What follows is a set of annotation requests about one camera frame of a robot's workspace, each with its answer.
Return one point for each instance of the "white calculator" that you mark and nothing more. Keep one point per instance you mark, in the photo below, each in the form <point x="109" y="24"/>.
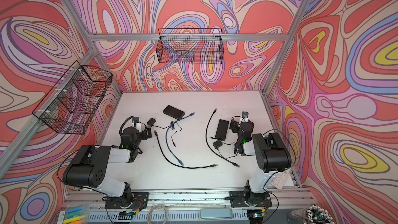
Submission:
<point x="279" y="179"/>

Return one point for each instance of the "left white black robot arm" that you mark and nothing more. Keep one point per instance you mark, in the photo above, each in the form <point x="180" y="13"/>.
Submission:
<point x="88" y="168"/>

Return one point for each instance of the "grey flat device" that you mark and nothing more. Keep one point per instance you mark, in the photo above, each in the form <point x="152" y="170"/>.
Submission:
<point x="216" y="213"/>

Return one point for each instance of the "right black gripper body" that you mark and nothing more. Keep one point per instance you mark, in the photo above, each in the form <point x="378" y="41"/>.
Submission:
<point x="240" y="124"/>

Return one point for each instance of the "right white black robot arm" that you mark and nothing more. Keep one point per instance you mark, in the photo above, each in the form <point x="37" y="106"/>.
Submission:
<point x="272" y="157"/>

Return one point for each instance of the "black wire basket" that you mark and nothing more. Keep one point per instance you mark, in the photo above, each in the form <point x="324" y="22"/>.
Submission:
<point x="72" y="107"/>
<point x="190" y="46"/>

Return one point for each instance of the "black network switch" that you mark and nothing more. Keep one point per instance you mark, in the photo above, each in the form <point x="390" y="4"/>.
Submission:
<point x="222" y="129"/>
<point x="174" y="112"/>

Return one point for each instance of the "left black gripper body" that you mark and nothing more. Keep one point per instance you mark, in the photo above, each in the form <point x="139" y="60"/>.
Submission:
<point x="145" y="130"/>

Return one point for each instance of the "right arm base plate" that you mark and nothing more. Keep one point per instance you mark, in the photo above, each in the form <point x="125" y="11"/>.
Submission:
<point x="246" y="199"/>

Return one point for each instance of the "box of coloured markers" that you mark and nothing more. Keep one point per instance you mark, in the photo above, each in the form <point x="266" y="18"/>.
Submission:
<point x="74" y="215"/>

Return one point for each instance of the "aluminium front rail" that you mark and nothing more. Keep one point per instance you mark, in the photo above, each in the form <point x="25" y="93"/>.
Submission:
<point x="183" y="206"/>

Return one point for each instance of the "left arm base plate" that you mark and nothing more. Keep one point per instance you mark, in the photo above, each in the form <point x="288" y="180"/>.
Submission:
<point x="136" y="201"/>

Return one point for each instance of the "black wire basket back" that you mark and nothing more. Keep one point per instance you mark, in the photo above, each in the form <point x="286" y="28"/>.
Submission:
<point x="190" y="46"/>

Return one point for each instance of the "black wire basket left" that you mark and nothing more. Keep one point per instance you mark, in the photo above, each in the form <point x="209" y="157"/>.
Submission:
<point x="72" y="107"/>

